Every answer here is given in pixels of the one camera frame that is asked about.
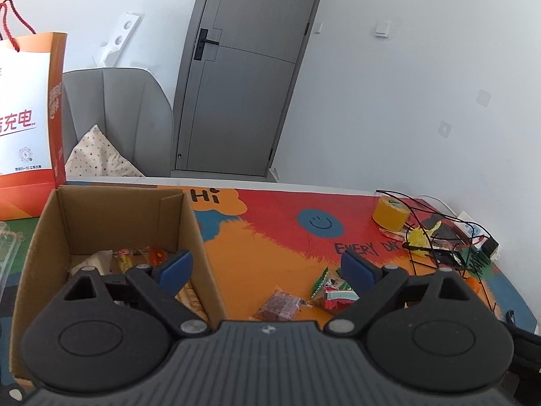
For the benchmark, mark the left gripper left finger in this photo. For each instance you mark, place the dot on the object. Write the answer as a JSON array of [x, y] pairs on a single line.
[[156, 288]]

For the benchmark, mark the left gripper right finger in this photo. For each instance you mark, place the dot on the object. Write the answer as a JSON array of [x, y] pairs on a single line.
[[378, 290]]

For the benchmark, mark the red teal snack packet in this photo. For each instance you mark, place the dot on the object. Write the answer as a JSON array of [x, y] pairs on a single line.
[[336, 301]]

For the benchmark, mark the orange red snack packet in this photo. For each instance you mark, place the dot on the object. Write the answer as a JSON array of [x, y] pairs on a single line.
[[129, 258]]

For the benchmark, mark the green snack packet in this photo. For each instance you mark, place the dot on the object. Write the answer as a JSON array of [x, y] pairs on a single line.
[[329, 280]]

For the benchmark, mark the yellow plastic bag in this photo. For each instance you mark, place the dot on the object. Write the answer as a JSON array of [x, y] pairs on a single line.
[[420, 239]]

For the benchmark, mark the yellow tape roll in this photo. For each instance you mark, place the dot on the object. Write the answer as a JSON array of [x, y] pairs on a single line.
[[390, 214]]

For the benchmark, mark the brown snack packet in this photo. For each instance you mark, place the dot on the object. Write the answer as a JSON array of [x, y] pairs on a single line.
[[280, 307]]

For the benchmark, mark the cardboard box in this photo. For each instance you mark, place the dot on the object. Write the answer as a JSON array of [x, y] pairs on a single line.
[[105, 262]]

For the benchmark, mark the colourful cartoon table mat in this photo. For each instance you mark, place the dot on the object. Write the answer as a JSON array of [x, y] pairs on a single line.
[[246, 244]]

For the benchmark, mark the white power strip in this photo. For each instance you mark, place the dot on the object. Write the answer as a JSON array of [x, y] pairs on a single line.
[[473, 231]]

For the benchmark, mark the black power adapter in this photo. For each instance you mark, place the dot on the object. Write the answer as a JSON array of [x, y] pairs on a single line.
[[490, 248]]

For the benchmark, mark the polka dot cushion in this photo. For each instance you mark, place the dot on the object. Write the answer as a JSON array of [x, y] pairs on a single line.
[[95, 156]]

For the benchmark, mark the grey armchair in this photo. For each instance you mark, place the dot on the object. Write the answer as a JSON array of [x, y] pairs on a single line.
[[129, 107]]

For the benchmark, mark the orange white paper bag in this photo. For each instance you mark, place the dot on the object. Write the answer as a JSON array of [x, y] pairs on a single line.
[[32, 158]]

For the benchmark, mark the grey door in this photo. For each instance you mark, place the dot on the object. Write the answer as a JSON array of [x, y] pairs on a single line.
[[230, 106]]

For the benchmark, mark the black wire rack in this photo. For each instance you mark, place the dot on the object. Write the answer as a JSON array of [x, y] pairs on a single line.
[[450, 246]]

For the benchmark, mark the white wall bracket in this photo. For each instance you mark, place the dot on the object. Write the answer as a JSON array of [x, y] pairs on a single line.
[[109, 53]]

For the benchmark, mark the black door handle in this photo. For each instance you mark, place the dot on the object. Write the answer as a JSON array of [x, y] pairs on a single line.
[[201, 42]]

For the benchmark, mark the white wall switch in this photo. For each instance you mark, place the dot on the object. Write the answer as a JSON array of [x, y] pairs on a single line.
[[383, 29]]

